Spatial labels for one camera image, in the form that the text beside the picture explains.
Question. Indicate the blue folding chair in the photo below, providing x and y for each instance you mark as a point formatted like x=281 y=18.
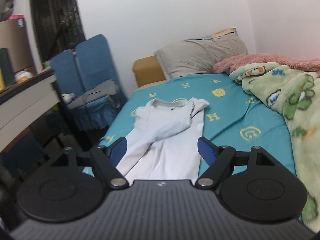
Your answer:
x=83 y=69

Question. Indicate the green cartoon fleece blanket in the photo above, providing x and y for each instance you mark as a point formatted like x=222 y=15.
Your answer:
x=295 y=95

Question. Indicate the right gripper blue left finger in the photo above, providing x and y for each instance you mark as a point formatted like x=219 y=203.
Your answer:
x=104 y=164

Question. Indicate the yellow headboard cushion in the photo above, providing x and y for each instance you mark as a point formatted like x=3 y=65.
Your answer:
x=147 y=71

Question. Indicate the grey cloth on chair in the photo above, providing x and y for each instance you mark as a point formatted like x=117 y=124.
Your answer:
x=107 y=88

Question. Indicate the white dark-top desk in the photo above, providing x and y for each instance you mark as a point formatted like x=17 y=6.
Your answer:
x=23 y=103

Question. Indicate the pink fluffy blanket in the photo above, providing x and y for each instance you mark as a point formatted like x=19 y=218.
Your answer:
x=232 y=63

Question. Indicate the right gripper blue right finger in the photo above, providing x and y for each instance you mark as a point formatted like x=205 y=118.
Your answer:
x=220 y=161

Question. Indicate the white t-shirt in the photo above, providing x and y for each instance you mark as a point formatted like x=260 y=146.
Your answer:
x=163 y=142

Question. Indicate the grey pillow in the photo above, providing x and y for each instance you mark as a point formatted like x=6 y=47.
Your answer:
x=199 y=55

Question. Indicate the teal smiley bed sheet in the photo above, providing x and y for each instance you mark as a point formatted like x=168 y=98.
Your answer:
x=233 y=117

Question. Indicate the small plush toy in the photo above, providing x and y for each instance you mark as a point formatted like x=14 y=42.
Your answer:
x=68 y=98

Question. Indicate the dark barred window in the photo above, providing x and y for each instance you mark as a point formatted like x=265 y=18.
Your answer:
x=57 y=26

